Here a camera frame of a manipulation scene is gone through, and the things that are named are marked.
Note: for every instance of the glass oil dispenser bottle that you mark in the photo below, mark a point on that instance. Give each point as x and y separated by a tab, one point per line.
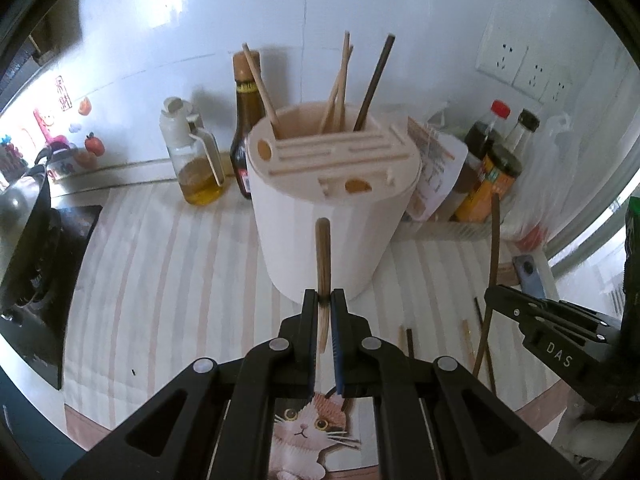
197	170

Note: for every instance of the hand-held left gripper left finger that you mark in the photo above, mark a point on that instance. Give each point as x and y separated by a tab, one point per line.
311	345

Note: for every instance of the white plastic bag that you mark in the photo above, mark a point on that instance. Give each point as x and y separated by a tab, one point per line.
547	175

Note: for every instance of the blue smartphone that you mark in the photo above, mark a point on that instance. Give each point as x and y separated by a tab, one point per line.
535	277

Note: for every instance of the striped cat-print table mat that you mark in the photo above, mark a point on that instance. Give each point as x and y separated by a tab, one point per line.
175	285

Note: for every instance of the white wall socket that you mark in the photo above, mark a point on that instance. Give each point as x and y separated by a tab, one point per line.
559	91
501	47
539	76

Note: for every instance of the black gas stove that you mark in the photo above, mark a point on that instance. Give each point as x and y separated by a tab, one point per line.
45	310

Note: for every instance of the dark sauce bottle red label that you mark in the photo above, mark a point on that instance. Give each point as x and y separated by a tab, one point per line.
247	125

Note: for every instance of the printed paper packet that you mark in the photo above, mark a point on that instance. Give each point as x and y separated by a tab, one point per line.
435	170

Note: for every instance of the red apple wall sticker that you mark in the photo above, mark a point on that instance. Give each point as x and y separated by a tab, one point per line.
95	144

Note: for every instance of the person's right hand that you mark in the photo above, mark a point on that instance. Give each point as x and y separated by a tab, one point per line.
592	435

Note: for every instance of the small brown card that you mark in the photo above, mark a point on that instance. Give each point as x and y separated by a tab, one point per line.
506	272

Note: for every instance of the orange-label jar black lid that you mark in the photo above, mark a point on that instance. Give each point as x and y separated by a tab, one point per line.
487	187

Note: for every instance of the red seal wall sticker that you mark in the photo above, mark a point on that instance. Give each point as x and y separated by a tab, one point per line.
64	92

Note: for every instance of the red tomato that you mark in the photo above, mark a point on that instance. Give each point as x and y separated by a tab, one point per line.
531	239

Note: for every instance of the black wok with steel lid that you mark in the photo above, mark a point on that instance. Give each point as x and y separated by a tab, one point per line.
27	230

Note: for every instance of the pink cartoon wall sticker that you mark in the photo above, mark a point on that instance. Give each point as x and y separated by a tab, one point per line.
44	125

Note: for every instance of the cream plastic utensil holder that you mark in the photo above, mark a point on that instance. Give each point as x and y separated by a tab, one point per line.
325	210

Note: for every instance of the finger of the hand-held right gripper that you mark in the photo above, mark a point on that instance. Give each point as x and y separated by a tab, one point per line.
525	305

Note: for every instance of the red-capped sauce bottle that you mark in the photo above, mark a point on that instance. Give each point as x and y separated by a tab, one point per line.
480	140

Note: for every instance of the bowl wall sticker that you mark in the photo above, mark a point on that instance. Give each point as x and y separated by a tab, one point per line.
62	162

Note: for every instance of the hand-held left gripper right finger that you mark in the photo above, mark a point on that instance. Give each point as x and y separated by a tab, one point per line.
338	345

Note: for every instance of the black-capped bottle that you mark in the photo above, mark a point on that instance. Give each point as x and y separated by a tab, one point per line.
525	127

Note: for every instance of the window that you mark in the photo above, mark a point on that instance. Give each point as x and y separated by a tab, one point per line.
600	200

